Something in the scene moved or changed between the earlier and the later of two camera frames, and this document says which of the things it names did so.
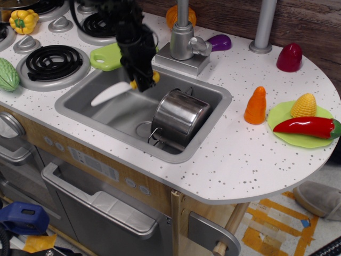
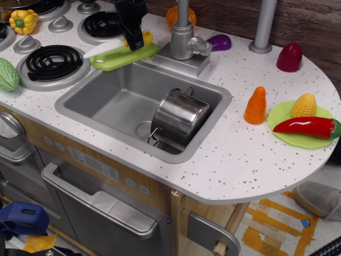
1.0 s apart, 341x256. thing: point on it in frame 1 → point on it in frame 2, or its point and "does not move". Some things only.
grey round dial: (10, 127) does not move
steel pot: (178, 115) does not move
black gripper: (137, 44) → (130, 13)
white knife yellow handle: (121, 88) → (147, 39)
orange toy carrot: (256, 110) does not move
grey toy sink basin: (126, 119) does not move
